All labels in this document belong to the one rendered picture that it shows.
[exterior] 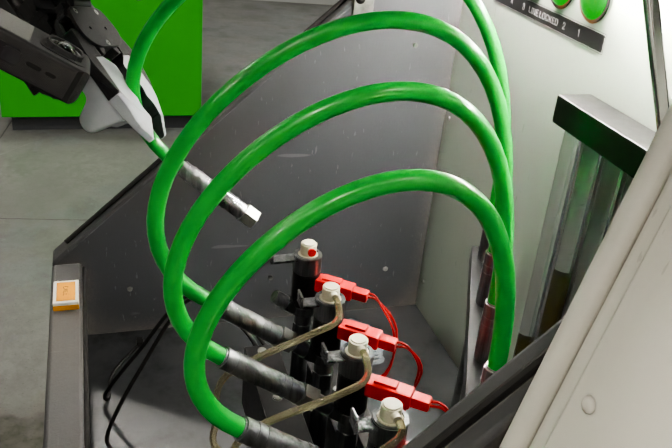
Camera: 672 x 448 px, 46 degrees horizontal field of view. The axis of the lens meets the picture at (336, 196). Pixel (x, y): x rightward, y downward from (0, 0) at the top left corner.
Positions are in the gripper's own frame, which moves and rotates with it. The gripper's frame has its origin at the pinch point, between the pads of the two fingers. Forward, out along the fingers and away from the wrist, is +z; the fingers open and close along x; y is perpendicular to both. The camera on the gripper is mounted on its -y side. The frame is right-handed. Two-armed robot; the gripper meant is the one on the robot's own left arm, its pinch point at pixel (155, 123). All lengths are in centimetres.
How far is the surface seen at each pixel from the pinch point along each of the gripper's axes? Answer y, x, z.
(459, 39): -29.0, 7.6, 10.8
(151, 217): -2.1, 15.9, 8.4
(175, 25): 90, -292, -82
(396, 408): -11.3, 20.0, 30.2
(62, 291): 28.1, -11.5, 7.3
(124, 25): 108, -281, -94
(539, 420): -22.1, 31.0, 31.0
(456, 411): -17.2, 27.2, 29.8
